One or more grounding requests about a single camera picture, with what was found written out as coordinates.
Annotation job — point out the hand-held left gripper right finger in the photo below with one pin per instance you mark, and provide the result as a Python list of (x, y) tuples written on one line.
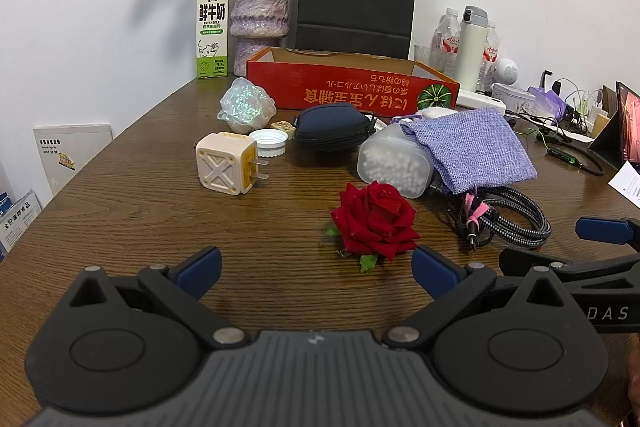
[(432, 272)]

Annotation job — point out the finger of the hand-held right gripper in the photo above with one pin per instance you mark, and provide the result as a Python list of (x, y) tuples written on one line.
[(520, 259), (602, 229)]

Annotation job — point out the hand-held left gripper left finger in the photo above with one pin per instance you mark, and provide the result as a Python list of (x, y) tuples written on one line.
[(200, 269)]

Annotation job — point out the cream charger plug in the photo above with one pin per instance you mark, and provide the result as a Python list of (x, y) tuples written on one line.
[(222, 162)]

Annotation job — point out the translucent cotton swab container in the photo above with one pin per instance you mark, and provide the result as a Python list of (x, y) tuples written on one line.
[(390, 167)]

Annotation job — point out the purple fabric pouch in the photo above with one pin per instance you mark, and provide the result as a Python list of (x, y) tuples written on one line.
[(475, 147)]

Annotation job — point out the white bottle cap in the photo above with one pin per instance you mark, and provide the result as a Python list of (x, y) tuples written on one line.
[(267, 142)]

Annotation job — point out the iridescent bundle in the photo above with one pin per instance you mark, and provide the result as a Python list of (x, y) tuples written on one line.
[(247, 104)]

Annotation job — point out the navy zip pouch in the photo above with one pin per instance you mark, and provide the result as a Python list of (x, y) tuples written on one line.
[(330, 127)]

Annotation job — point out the red cardboard box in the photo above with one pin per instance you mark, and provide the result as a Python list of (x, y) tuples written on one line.
[(325, 92)]

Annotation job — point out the white paper slip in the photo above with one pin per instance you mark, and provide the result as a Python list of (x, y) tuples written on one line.
[(630, 184)]

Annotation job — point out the wooden desk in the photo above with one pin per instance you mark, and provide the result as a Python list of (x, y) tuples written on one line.
[(150, 217)]

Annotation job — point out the red artificial rose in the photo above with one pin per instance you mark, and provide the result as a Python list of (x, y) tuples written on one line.
[(377, 217)]

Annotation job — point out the green neckband earphones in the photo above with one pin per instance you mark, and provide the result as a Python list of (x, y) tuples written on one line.
[(565, 157)]

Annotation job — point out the black tablet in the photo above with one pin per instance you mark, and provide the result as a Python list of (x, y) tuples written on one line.
[(620, 127)]

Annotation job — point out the purple plastic bag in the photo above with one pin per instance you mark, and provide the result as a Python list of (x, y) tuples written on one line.
[(550, 102)]

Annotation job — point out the white patterned tin box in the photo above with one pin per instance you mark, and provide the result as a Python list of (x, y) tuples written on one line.
[(515, 97)]

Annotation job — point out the white power bank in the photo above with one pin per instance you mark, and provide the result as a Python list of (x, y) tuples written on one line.
[(480, 99)]

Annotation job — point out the white booklet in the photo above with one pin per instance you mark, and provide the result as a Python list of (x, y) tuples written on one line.
[(70, 157)]

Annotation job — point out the white round speaker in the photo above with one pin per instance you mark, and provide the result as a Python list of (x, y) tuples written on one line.
[(507, 69)]

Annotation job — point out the blue white packet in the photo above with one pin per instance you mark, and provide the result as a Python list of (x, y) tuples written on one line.
[(20, 219)]

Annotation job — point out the clear water bottle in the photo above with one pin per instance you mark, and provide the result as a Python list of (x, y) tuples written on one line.
[(446, 42), (491, 49)]

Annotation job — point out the white thermos flask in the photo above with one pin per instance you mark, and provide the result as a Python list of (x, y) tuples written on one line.
[(471, 52)]

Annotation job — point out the clear glass cup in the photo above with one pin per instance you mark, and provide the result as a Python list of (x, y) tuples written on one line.
[(425, 57)]

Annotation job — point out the green white milk carton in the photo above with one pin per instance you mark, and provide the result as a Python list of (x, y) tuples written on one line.
[(212, 32)]

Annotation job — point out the purple textured vase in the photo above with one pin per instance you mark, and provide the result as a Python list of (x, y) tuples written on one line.
[(260, 12)]

